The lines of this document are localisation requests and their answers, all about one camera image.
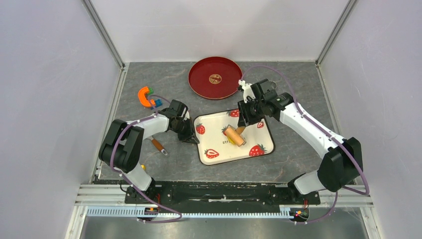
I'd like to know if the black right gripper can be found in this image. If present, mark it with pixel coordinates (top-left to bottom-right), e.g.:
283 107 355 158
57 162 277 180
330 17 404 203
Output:
238 98 265 127

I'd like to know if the wooden dough roller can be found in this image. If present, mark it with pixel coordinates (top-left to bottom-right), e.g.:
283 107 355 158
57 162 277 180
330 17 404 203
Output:
223 125 246 147

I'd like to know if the white strawberry tray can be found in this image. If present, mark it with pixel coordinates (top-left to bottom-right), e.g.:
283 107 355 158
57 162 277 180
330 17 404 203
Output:
194 109 275 166

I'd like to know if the yellow dough ball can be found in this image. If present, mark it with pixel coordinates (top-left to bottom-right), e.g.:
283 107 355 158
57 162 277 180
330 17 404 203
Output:
228 138 237 145

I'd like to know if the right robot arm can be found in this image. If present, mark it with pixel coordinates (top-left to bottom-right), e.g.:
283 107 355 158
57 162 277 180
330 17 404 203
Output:
238 79 363 203

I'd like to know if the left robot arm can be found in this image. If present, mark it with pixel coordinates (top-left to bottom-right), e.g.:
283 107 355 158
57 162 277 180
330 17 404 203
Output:
98 100 200 203

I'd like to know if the blue toy block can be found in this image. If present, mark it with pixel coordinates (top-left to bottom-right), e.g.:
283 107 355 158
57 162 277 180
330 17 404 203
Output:
146 87 163 109

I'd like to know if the red round plate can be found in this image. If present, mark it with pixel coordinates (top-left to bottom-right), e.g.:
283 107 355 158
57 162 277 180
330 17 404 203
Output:
188 56 242 100

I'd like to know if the orange curved toy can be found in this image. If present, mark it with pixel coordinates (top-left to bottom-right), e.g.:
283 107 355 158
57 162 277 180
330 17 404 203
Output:
137 86 153 108

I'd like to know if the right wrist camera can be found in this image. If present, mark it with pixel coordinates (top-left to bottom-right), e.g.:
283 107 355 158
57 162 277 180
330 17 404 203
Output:
238 80 255 103

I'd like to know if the metal scraper wooden handle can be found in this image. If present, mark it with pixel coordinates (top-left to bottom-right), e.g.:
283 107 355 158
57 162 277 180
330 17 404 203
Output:
150 138 168 155

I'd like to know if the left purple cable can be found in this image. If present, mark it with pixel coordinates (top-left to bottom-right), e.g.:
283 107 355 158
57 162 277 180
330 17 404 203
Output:
109 96 190 224

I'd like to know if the purple cable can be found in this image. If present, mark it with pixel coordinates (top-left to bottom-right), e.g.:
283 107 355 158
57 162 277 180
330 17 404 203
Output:
240 64 371 225
109 96 190 224

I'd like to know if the small metal ring cutter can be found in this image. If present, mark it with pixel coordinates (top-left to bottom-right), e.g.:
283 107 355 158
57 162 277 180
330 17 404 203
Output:
269 81 277 90

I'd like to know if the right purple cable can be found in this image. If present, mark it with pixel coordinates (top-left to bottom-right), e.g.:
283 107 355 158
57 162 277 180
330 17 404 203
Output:
240 64 371 225

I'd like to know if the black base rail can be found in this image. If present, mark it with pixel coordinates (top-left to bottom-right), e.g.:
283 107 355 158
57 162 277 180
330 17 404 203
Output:
124 181 320 214

